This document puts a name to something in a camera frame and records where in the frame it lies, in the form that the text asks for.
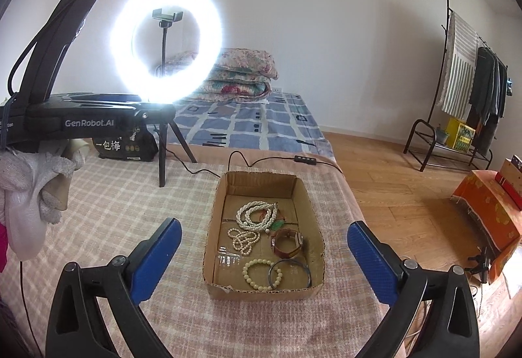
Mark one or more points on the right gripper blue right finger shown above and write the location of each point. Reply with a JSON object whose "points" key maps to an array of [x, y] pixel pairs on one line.
{"points": [[450, 328]]}

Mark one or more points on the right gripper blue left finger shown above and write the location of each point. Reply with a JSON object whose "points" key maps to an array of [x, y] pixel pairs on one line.
{"points": [[76, 327]]}

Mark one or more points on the thin dark bangle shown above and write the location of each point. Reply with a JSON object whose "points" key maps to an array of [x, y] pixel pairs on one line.
{"points": [[289, 274]]}

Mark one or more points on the brown leather watch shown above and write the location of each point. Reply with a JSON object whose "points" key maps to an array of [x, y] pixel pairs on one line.
{"points": [[287, 243]]}

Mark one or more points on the red cord jade pendant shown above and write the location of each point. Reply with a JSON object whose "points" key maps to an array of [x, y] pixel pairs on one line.
{"points": [[269, 218]]}

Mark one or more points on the left hand in white glove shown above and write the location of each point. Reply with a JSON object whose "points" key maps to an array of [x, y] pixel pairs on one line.
{"points": [[34, 192]]}

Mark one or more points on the black clamp on floor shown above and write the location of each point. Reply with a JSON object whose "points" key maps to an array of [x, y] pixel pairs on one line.
{"points": [[483, 265]]}

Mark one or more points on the black printed gift bag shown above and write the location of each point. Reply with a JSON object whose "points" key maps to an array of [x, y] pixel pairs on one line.
{"points": [[140, 145]]}

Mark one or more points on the orange cloth covered table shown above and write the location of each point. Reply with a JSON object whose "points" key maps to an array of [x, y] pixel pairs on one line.
{"points": [[497, 207]]}

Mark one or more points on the black tripod stand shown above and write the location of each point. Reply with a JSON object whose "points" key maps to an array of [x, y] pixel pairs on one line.
{"points": [[162, 148]]}

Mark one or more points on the black phone holder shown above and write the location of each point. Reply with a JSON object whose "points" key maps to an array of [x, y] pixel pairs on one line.
{"points": [[166, 18]]}

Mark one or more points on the cardboard box on table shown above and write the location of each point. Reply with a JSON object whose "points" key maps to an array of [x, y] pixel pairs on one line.
{"points": [[510, 177]]}

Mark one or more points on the yellow box on rack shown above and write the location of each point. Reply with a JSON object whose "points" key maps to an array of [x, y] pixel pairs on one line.
{"points": [[460, 135]]}

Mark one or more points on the black clothes rack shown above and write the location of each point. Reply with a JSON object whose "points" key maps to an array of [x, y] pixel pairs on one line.
{"points": [[426, 137]]}

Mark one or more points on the folded floral quilt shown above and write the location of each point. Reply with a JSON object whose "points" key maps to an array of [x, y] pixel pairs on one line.
{"points": [[239, 74]]}

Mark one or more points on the brown cardboard box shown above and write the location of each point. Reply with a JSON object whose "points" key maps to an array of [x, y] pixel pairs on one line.
{"points": [[236, 262]]}

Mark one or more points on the dark hanging clothes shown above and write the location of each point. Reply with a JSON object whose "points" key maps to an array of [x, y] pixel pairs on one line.
{"points": [[488, 97]]}

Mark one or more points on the striped hanging towel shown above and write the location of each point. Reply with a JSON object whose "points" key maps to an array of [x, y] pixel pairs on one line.
{"points": [[458, 68]]}

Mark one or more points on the blue patterned bed sheet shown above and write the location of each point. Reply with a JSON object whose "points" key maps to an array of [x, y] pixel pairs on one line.
{"points": [[279, 122]]}

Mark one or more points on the white ring light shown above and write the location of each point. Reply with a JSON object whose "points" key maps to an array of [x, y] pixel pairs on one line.
{"points": [[133, 71]]}

